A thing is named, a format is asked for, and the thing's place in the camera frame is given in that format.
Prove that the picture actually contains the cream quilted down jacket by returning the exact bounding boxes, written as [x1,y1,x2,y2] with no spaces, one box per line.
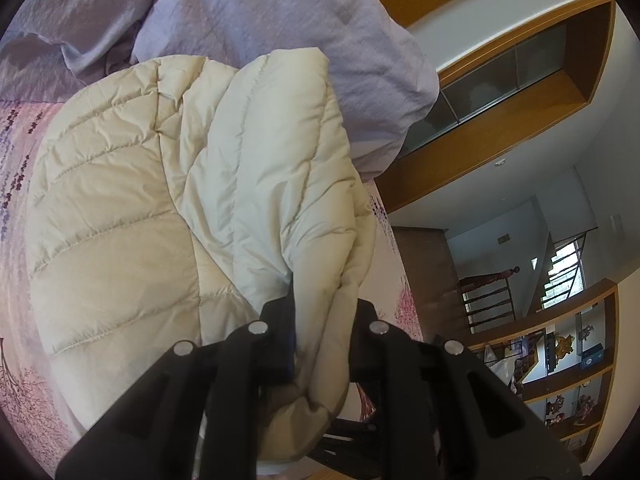
[25,48,375,465]

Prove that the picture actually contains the stair railing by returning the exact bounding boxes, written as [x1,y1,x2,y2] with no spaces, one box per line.
[461,228,597,334]

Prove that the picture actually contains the wooden display shelf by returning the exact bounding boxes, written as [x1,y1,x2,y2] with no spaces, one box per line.
[466,278,620,464]

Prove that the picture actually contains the pink floral bed sheet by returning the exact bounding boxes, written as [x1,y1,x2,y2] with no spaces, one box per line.
[1,101,423,474]

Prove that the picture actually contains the wooden glass door cabinet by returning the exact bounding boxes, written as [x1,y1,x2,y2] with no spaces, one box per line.
[376,0,616,212]

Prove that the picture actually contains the lavender pillow right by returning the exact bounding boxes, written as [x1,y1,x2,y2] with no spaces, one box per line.
[131,0,439,180]

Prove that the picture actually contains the lavender pillow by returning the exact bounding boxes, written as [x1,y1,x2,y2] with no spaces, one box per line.
[1,0,154,103]
[131,0,439,180]

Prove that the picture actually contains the lavender pillow left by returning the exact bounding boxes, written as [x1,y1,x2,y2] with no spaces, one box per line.
[1,0,154,103]

